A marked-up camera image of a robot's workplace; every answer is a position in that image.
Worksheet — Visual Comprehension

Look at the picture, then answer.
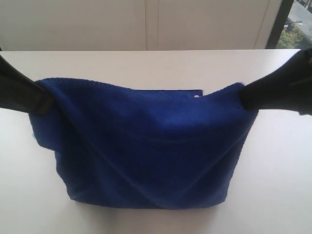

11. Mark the blue towel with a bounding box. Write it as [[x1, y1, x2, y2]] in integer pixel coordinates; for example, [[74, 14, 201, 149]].
[[29, 78, 258, 210]]

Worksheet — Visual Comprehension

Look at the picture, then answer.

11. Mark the dark window frame post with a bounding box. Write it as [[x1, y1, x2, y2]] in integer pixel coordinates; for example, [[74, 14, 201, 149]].
[[265, 0, 293, 49]]

